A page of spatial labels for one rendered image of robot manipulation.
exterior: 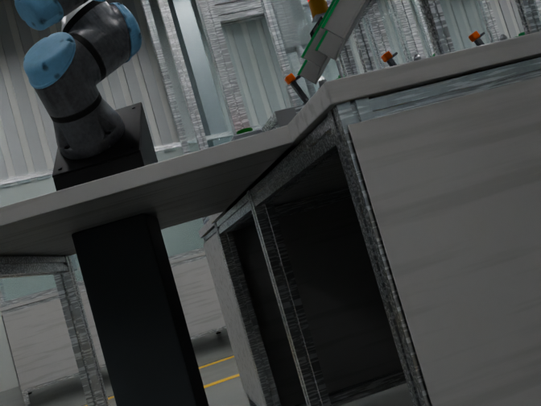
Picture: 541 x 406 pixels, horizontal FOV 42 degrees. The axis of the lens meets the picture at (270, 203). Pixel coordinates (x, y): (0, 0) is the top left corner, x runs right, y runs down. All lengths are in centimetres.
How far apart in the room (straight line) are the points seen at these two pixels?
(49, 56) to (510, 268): 97
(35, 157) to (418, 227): 903
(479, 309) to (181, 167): 49
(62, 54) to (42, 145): 839
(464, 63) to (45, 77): 85
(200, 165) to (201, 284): 563
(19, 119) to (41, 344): 419
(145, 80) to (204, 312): 449
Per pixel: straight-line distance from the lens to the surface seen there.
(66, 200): 113
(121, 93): 1012
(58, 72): 147
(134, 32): 157
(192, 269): 670
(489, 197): 94
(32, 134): 986
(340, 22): 123
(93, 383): 201
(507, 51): 100
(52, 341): 653
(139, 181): 111
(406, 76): 93
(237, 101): 275
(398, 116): 91
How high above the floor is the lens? 67
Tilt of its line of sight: 4 degrees up
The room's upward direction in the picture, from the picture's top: 16 degrees counter-clockwise
